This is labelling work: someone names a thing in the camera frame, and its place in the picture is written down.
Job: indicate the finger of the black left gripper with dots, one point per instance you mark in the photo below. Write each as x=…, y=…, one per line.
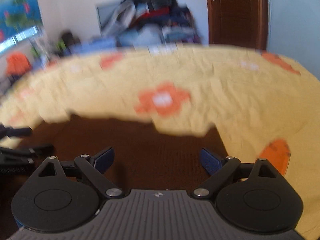
x=41, y=151
x=8, y=131

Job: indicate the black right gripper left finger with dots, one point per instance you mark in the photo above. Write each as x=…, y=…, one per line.
x=82, y=178

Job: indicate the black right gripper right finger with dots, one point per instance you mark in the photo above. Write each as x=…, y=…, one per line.
x=232, y=179

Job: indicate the pile of dark clothes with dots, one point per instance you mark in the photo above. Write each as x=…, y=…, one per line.
x=139, y=23

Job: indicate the orange plastic bag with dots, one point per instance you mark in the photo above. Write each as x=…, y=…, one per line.
x=17, y=64

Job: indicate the yellow floral bed quilt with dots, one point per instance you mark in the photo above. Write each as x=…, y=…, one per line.
x=263, y=105

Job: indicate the black bag with green item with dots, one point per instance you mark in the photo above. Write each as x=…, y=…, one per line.
x=65, y=43

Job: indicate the blue quilted blanket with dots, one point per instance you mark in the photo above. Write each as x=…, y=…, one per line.
x=92, y=46

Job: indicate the brown wooden door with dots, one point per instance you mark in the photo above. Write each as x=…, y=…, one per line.
x=242, y=23

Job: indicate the lotus flower wall poster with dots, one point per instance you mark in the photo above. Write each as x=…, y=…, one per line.
x=20, y=20

